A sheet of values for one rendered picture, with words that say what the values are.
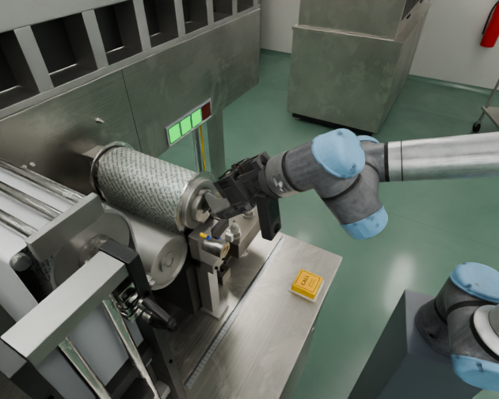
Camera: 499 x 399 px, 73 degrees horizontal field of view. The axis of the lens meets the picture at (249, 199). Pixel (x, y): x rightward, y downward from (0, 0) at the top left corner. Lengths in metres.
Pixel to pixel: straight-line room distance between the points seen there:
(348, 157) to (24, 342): 0.44
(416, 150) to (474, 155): 0.09
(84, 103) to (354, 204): 0.65
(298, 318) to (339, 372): 0.98
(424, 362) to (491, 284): 0.27
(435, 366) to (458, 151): 0.59
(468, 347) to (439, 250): 1.82
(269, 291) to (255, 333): 0.13
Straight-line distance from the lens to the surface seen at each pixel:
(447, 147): 0.66
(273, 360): 0.93
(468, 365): 0.82
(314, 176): 0.53
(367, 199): 0.57
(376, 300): 2.20
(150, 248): 0.71
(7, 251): 0.50
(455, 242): 2.73
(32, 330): 0.41
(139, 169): 0.79
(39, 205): 0.51
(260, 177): 0.59
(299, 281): 1.02
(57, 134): 0.88
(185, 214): 0.71
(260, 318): 0.97
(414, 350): 1.02
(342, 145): 0.50
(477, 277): 0.92
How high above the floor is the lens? 1.75
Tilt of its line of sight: 41 degrees down
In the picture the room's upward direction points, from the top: straight up
